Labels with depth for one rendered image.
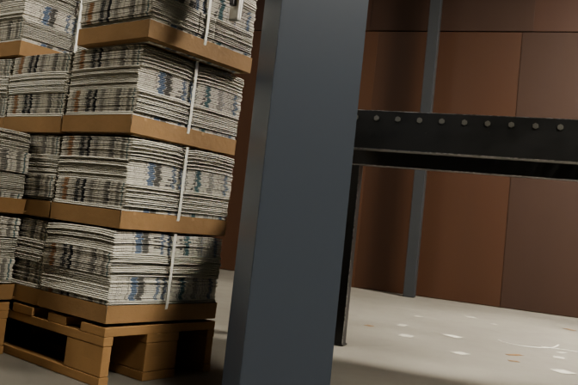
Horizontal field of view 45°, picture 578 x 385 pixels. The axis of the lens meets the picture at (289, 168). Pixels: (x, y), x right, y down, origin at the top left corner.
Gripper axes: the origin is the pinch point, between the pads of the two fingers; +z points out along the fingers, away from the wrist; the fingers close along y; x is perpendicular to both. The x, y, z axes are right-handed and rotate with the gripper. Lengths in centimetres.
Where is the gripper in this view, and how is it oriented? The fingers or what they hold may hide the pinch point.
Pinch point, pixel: (236, 7)
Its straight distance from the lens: 182.0
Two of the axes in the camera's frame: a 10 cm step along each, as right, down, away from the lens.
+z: -1.1, 9.9, -0.8
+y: -6.1, -1.3, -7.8
